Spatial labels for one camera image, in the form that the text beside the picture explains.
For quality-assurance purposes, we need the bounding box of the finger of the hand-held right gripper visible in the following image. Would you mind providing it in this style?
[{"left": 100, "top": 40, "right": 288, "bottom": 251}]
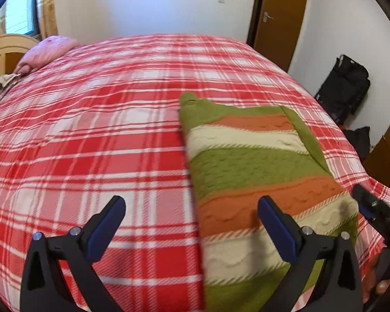
[{"left": 352, "top": 185, "right": 382, "bottom": 221}]

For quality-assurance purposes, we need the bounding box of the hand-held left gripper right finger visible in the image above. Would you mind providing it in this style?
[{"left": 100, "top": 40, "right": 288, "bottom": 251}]
[{"left": 257, "top": 196, "right": 365, "bottom": 312}]

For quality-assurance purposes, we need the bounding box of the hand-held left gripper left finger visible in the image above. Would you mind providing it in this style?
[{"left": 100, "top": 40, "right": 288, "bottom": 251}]
[{"left": 19, "top": 195, "right": 127, "bottom": 312}]

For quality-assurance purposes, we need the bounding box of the green knit sweater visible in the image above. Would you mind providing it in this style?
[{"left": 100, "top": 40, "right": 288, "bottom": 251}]
[{"left": 178, "top": 92, "right": 360, "bottom": 312}]

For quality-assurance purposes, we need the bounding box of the brown wooden furniture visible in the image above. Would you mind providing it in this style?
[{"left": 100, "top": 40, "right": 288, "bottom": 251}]
[{"left": 362, "top": 112, "right": 390, "bottom": 188}]

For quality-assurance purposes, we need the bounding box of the black bag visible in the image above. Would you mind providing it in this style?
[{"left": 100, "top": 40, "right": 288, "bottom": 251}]
[{"left": 344, "top": 126, "right": 373, "bottom": 162}]

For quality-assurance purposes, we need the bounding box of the red plaid blanket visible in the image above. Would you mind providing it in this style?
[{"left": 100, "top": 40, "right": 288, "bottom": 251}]
[{"left": 0, "top": 33, "right": 390, "bottom": 312}]

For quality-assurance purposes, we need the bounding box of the black suitcase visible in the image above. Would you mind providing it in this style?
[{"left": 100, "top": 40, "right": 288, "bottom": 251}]
[{"left": 314, "top": 55, "right": 371, "bottom": 124}]

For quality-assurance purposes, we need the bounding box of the pink pillow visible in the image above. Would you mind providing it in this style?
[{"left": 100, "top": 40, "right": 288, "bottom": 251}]
[{"left": 15, "top": 35, "right": 80, "bottom": 74}]

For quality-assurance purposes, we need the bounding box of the brown wooden door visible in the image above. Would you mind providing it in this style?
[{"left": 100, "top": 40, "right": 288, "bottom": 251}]
[{"left": 255, "top": 0, "right": 309, "bottom": 72}]

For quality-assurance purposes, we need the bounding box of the cream wooden headboard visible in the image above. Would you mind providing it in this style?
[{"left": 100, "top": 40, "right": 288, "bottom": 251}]
[{"left": 0, "top": 34, "right": 41, "bottom": 85}]

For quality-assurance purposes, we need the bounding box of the patterned curtain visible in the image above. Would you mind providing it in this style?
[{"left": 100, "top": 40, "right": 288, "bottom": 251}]
[{"left": 41, "top": 0, "right": 58, "bottom": 38}]

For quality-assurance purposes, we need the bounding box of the window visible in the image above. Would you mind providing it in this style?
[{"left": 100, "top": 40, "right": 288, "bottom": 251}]
[{"left": 5, "top": 0, "right": 40, "bottom": 36}]

